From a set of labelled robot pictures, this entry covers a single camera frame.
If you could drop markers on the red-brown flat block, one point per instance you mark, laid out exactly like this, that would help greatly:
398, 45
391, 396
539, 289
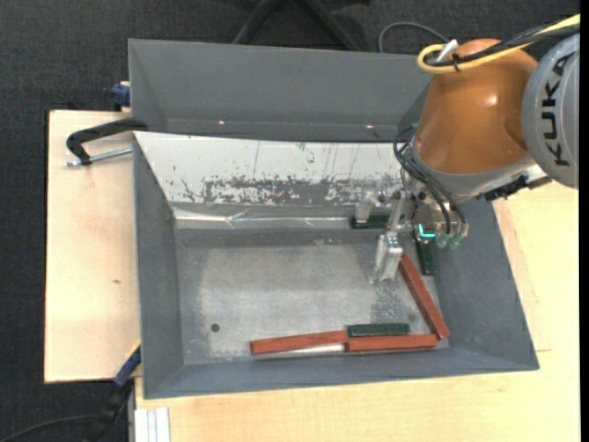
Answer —
391, 342
425, 299
299, 342

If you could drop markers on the dark green flat block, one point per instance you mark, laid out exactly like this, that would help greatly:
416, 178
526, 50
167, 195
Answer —
379, 222
428, 258
379, 329

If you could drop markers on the pale wood board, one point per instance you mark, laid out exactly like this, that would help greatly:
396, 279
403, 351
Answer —
92, 256

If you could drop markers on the grey metal bin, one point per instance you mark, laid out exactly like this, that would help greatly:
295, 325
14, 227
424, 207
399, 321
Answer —
285, 293

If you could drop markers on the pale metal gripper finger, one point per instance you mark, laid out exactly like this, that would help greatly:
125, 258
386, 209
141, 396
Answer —
387, 258
363, 212

